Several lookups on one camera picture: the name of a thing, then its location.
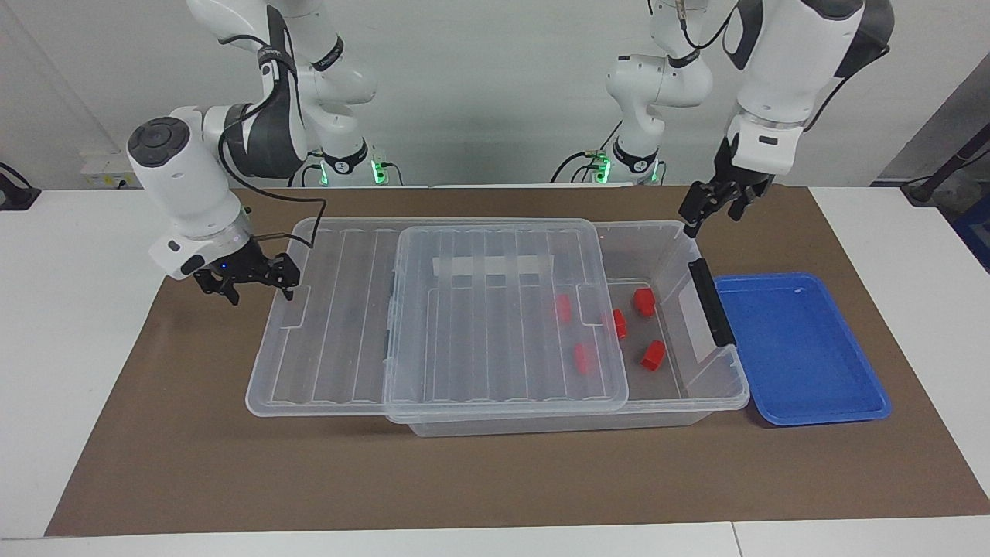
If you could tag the white tape strip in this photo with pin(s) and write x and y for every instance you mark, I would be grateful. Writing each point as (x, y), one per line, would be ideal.
(495, 265)

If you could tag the red block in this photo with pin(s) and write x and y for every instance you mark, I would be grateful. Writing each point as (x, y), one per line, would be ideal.
(619, 323)
(584, 358)
(643, 302)
(653, 354)
(563, 308)

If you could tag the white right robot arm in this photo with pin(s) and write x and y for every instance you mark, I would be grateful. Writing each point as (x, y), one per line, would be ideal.
(186, 178)

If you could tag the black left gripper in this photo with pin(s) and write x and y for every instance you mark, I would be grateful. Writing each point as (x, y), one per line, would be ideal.
(739, 186)

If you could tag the clear ribbed plastic lid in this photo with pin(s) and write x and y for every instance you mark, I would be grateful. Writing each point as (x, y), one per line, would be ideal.
(479, 340)

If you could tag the black clamp mount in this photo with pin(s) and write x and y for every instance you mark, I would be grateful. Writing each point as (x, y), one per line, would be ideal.
(15, 197)

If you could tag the blue plastic tray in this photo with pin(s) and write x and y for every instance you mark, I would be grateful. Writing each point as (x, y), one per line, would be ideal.
(804, 363)

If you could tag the brown table mat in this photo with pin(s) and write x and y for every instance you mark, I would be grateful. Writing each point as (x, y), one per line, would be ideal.
(464, 480)

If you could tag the white wall socket box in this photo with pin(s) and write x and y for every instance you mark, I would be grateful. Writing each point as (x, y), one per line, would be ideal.
(100, 174)

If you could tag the blue crate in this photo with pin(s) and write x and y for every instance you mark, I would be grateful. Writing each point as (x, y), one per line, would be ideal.
(978, 232)

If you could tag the clear plastic storage box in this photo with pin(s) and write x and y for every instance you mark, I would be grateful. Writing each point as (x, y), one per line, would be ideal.
(541, 424)

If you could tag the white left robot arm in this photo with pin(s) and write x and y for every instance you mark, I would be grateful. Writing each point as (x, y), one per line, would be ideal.
(789, 70)

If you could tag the black stand pole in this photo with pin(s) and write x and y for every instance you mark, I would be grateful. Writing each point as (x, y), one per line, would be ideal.
(920, 192)

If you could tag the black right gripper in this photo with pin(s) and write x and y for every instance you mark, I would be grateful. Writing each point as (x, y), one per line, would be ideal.
(236, 267)

